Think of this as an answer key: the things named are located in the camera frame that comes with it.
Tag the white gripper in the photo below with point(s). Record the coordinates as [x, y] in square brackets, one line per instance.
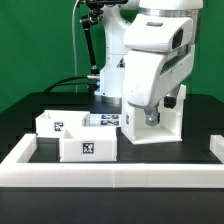
[146, 83]

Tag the white drawer cabinet box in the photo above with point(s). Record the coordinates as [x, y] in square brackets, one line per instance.
[169, 129]

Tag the white front drawer tray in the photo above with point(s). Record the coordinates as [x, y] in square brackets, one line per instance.
[88, 144]

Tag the white drawer tray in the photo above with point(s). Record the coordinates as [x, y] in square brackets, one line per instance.
[88, 144]
[53, 123]

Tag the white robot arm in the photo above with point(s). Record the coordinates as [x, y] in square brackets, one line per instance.
[150, 46]

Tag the white marker sheet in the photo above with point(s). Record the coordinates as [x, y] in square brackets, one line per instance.
[105, 120]

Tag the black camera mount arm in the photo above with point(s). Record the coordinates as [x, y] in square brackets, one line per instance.
[90, 33]

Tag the white U-shaped border frame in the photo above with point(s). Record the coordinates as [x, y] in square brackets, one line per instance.
[17, 171]

